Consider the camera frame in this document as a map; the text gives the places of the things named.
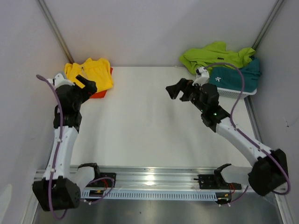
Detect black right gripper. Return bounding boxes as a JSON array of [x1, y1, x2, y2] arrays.
[[166, 78, 206, 113]]

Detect orange shorts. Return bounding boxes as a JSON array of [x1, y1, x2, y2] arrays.
[[91, 67, 114, 98]]

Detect yellow shorts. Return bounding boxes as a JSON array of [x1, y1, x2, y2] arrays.
[[64, 58, 114, 92]]

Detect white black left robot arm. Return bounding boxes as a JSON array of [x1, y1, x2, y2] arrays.
[[32, 73, 101, 212]]

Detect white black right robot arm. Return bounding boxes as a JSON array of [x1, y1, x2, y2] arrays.
[[165, 78, 291, 196]]

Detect lime green shorts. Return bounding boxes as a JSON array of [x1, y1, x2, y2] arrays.
[[179, 41, 256, 75]]

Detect teal shorts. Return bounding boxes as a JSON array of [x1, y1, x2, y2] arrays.
[[209, 57, 262, 92]]

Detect white plastic laundry basket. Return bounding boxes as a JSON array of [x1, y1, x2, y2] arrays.
[[205, 78, 257, 99]]

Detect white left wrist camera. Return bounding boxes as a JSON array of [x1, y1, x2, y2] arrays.
[[47, 72, 75, 89]]

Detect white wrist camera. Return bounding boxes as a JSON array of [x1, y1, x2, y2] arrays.
[[47, 72, 75, 89], [193, 67, 210, 85]]

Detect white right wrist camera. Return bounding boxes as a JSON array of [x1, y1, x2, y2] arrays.
[[193, 67, 210, 85]]

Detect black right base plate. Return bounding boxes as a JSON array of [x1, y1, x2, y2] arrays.
[[197, 175, 242, 190]]

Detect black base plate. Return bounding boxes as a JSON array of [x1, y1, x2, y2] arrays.
[[94, 172, 116, 188], [197, 175, 242, 190]]

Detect left aluminium frame post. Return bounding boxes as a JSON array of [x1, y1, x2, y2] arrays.
[[36, 0, 74, 63]]

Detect aluminium frame post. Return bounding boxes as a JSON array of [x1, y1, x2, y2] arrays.
[[36, 0, 74, 63], [252, 0, 286, 51]]

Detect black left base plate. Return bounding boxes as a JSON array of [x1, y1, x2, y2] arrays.
[[94, 172, 116, 188]]

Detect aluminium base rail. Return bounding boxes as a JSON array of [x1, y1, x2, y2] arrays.
[[35, 166, 287, 193]]

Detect white slotted cable duct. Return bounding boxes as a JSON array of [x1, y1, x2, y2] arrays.
[[80, 190, 218, 201]]

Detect right aluminium frame post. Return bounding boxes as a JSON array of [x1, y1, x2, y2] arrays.
[[252, 0, 286, 51]]

